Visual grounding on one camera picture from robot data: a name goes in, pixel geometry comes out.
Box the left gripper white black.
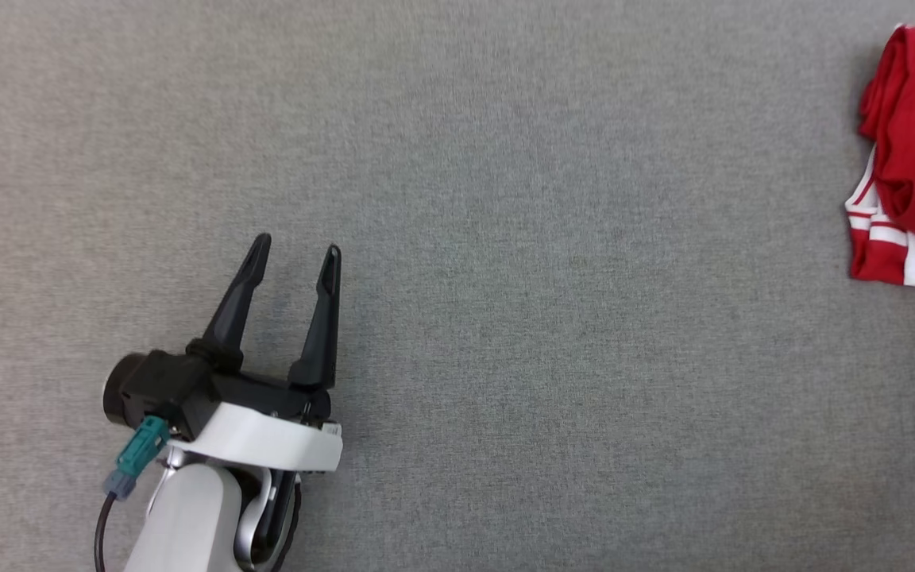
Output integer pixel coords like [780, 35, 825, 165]
[185, 233, 344, 475]

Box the left camera thin black cable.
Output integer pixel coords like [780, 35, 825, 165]
[94, 491, 122, 572]

